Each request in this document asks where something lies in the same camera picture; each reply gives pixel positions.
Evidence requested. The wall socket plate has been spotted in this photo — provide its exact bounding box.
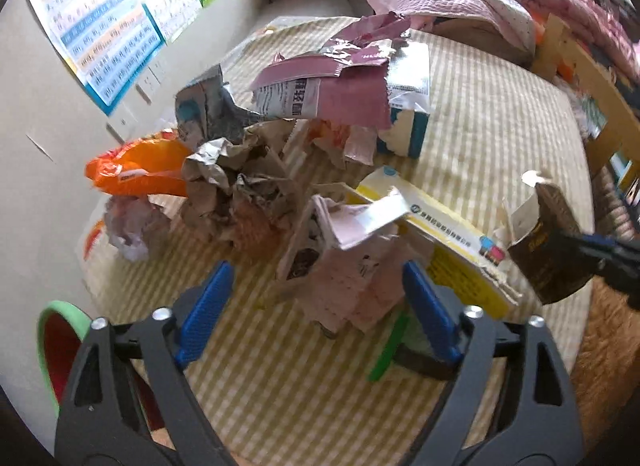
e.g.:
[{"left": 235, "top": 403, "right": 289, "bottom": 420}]
[{"left": 106, "top": 104, "right": 138, "bottom": 144}]

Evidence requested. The orange chip bag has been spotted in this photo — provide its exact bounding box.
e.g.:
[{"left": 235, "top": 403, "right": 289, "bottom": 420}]
[{"left": 85, "top": 129, "right": 193, "bottom": 196}]

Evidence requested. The brown cigarette box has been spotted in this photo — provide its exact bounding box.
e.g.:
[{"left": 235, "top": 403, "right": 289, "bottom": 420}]
[{"left": 495, "top": 170, "right": 593, "bottom": 304}]

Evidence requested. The pink torn wrapper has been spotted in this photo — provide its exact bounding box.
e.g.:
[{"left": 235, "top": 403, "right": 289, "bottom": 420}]
[{"left": 250, "top": 54, "right": 390, "bottom": 130}]

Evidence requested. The green marker pen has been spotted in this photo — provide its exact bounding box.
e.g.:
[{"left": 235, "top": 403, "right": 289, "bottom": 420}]
[{"left": 368, "top": 310, "right": 409, "bottom": 382}]

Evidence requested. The yellow medicine box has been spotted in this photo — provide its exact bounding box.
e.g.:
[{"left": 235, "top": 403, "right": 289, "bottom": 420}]
[{"left": 356, "top": 166, "right": 522, "bottom": 319}]

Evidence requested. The maroon pocky foil wrapper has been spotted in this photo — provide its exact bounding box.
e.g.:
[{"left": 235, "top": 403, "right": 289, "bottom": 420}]
[{"left": 319, "top": 13, "right": 410, "bottom": 66}]

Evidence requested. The brown paper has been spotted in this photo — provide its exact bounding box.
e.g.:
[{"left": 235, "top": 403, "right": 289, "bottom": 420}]
[{"left": 180, "top": 119, "right": 302, "bottom": 258}]

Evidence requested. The wooden chair frame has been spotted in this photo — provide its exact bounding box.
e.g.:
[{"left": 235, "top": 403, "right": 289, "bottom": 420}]
[{"left": 532, "top": 14, "right": 640, "bottom": 192}]

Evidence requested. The green rimmed red bin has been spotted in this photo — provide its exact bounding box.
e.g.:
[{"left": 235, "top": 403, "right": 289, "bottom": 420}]
[{"left": 36, "top": 300, "right": 91, "bottom": 414}]

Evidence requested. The brown plush toy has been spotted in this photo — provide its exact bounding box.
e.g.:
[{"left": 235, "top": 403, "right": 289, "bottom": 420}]
[{"left": 570, "top": 277, "right": 640, "bottom": 449}]

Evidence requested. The checkered yellow mat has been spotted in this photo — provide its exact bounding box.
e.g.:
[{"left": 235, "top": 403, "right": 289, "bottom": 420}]
[{"left": 85, "top": 33, "right": 594, "bottom": 465}]

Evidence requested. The white paper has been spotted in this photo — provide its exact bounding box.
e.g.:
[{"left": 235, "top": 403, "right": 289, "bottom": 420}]
[{"left": 103, "top": 195, "right": 171, "bottom": 262}]

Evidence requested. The pinyin wall poster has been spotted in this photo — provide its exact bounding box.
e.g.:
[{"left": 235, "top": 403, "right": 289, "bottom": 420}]
[{"left": 29, "top": 0, "right": 164, "bottom": 114}]

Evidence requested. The pink receipt paper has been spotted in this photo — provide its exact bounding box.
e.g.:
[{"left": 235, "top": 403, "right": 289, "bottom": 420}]
[{"left": 271, "top": 184, "right": 434, "bottom": 335}]

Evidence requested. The blue snack wrapper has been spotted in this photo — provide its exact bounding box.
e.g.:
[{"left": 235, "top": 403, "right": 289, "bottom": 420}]
[{"left": 175, "top": 65, "right": 264, "bottom": 152}]

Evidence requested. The white blue milk carton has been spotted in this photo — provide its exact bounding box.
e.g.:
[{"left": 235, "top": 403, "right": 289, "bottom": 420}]
[{"left": 378, "top": 40, "right": 431, "bottom": 159}]

